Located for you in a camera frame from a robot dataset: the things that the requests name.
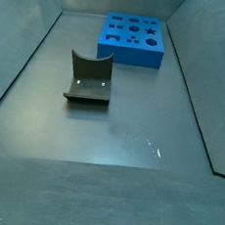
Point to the black curved plastic stand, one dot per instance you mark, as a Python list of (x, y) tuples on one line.
[(92, 79)]

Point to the blue foam shape-sorter block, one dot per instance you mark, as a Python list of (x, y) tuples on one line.
[(132, 40)]

